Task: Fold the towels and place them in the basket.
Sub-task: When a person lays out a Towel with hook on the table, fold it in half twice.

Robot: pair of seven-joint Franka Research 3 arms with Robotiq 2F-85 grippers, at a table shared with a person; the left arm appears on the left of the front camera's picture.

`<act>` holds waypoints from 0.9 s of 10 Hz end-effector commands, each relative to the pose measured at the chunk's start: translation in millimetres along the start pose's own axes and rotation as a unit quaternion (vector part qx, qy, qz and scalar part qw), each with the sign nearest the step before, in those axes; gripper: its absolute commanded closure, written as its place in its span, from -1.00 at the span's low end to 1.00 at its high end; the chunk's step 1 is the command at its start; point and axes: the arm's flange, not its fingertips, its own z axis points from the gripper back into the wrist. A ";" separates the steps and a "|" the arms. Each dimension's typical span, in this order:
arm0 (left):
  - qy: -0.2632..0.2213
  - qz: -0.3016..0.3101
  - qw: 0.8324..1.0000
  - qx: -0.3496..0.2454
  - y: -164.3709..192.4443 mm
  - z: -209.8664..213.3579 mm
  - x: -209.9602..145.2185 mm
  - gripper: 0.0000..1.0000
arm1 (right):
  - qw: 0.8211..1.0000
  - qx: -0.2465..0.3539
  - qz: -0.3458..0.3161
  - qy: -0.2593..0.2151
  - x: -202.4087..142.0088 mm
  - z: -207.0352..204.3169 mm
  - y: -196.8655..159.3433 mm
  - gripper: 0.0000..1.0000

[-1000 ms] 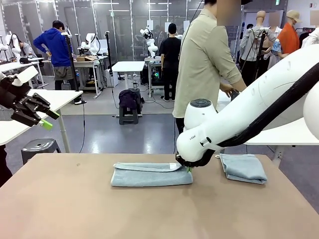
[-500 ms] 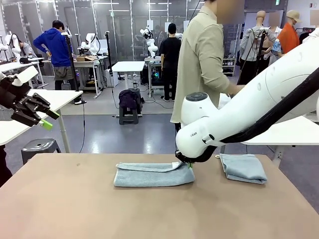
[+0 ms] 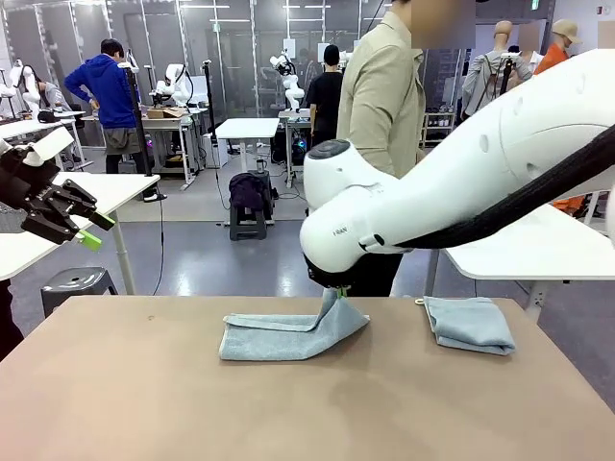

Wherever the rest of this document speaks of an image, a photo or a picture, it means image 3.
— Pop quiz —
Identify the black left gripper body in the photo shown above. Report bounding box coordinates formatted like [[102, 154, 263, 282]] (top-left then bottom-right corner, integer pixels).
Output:
[[0, 146, 58, 227]]

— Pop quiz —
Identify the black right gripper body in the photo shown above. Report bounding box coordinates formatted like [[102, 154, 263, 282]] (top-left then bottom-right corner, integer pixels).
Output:
[[304, 252, 355, 290]]

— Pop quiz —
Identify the light blue towel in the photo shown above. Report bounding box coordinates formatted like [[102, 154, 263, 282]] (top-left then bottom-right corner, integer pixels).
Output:
[[415, 296, 517, 357], [218, 286, 371, 362]]

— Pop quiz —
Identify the white rectangular table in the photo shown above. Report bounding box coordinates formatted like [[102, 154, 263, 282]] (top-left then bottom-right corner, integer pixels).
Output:
[[425, 204, 615, 319], [0, 171, 161, 295]]

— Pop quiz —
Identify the grey metal round stool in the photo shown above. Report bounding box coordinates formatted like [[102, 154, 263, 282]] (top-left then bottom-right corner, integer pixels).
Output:
[[40, 267, 119, 319]]

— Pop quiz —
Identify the white long desk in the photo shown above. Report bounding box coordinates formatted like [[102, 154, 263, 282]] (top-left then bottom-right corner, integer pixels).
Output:
[[0, 110, 87, 172]]

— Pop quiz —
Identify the seated person in grey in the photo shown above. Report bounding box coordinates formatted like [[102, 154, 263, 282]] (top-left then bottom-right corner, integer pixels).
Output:
[[32, 79, 73, 114]]

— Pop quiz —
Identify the dark grey step stool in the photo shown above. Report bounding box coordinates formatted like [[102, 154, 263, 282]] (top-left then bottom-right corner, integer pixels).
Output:
[[229, 189, 280, 241]]

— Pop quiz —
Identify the person in blue hoodie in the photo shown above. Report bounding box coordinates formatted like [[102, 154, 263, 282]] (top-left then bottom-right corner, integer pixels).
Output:
[[63, 38, 145, 175]]

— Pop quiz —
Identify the dark purple bag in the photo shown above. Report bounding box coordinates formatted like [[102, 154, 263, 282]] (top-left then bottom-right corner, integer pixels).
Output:
[[229, 172, 276, 212]]

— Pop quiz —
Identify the computer tower with lights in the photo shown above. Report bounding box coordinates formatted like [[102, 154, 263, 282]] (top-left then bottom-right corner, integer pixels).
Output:
[[290, 136, 313, 164]]

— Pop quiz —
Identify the grey robot stand table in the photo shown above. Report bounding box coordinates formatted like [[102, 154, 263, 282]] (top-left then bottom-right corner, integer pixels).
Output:
[[278, 109, 313, 189]]

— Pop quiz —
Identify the white standing desk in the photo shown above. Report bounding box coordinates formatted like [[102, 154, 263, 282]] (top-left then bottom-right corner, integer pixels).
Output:
[[214, 117, 281, 174]]

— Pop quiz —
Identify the person in black clothes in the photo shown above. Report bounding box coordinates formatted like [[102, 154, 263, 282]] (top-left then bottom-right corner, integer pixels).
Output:
[[306, 44, 343, 150]]

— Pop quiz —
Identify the person in beige shirt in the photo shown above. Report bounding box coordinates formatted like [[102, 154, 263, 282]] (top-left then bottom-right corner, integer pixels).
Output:
[[335, 0, 462, 298]]

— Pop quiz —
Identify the white shoe rack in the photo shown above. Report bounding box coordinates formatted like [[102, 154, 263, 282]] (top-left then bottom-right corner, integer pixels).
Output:
[[422, 110, 455, 145]]

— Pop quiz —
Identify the mannequin in orange trousers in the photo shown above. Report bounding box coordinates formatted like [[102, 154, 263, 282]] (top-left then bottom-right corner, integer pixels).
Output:
[[551, 194, 588, 216]]

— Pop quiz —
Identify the mannequin in grey shirt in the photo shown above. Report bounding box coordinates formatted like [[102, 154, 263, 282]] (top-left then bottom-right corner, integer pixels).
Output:
[[460, 19, 534, 121]]

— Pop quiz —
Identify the mannequin in blue floral clothes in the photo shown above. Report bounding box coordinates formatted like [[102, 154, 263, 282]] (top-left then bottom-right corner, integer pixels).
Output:
[[508, 22, 544, 68]]

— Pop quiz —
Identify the mannequin in orange jacket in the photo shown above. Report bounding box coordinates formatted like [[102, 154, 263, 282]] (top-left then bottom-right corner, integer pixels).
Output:
[[532, 18, 582, 76]]

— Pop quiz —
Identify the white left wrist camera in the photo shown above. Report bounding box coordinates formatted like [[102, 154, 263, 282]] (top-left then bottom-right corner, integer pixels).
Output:
[[23, 127, 77, 168]]

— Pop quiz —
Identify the black camera stand pole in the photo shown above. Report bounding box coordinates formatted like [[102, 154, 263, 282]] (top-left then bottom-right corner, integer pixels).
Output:
[[201, 60, 218, 140], [117, 60, 156, 178]]

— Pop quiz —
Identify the grey frame work desk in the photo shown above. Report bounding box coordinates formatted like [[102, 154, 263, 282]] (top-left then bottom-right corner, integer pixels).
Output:
[[141, 108, 209, 186]]

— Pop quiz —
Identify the black right arm cable sleeve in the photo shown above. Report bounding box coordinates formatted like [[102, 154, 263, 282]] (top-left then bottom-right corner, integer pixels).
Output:
[[398, 127, 615, 251]]

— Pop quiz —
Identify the black camera tripod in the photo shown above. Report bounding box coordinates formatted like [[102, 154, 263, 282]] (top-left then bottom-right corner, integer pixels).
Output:
[[494, 51, 521, 97]]

